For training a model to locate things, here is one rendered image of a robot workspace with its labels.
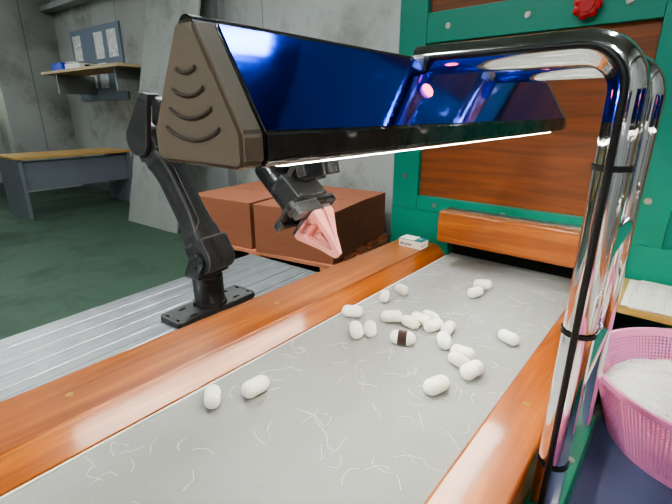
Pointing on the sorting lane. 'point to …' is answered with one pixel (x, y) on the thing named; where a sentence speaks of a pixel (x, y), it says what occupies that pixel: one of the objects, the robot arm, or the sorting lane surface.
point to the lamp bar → (323, 100)
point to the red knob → (586, 8)
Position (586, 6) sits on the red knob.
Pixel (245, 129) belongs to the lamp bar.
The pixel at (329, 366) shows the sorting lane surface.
